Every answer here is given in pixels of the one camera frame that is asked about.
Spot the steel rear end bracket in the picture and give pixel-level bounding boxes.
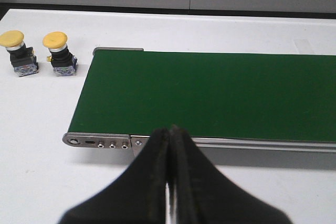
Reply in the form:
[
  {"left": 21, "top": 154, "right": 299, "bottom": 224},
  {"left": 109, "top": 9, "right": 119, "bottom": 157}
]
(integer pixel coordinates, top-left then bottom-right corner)
[{"left": 92, "top": 47, "right": 144, "bottom": 56}]

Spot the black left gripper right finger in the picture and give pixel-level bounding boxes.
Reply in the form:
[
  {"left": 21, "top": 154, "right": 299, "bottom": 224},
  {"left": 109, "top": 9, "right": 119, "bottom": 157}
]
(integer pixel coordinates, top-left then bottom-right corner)
[{"left": 170, "top": 126, "right": 291, "bottom": 223}]

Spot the aluminium conveyor front rail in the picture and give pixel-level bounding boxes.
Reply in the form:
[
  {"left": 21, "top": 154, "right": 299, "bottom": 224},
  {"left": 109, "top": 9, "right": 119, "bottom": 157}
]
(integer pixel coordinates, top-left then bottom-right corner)
[{"left": 131, "top": 135, "right": 336, "bottom": 154}]

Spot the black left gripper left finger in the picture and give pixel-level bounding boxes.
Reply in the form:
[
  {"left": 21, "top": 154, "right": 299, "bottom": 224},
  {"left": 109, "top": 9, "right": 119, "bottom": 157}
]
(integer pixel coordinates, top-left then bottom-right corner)
[{"left": 60, "top": 129, "right": 169, "bottom": 223}]

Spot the green conveyor belt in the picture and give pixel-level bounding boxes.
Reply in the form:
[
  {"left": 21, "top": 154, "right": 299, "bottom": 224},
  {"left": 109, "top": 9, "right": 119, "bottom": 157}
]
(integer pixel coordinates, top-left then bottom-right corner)
[{"left": 69, "top": 49, "right": 335, "bottom": 142}]

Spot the steel conveyor mounting plate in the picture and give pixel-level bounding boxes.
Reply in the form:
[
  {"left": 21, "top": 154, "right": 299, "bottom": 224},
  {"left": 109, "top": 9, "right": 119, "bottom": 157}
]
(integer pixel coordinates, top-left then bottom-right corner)
[{"left": 130, "top": 136, "right": 149, "bottom": 157}]

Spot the yellow mushroom push button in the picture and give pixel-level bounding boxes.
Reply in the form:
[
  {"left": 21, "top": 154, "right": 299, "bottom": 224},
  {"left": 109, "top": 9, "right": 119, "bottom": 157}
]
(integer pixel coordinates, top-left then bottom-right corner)
[{"left": 43, "top": 31, "right": 77, "bottom": 77}]

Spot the steel conveyor end bracket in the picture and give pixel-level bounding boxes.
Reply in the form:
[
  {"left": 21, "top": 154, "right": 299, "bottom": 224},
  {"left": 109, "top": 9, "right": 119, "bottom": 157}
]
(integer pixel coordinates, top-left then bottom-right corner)
[{"left": 62, "top": 132, "right": 131, "bottom": 150}]

